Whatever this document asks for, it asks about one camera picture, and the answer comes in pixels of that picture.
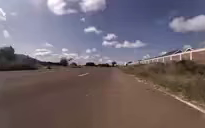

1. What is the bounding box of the brown asphalt road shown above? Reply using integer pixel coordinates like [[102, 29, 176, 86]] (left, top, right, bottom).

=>
[[0, 66, 205, 128]]

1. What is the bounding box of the dry grass verge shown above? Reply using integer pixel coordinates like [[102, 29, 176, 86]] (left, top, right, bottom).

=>
[[118, 59, 205, 108]]

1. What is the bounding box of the long low pale building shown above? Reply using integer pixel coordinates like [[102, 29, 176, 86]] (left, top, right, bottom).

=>
[[125, 45, 205, 66]]

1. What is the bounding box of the pale kerb strip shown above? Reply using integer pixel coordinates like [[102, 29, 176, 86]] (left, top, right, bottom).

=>
[[123, 71, 205, 118]]

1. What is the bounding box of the row of dark trees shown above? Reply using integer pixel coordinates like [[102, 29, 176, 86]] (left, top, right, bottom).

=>
[[0, 45, 63, 72]]

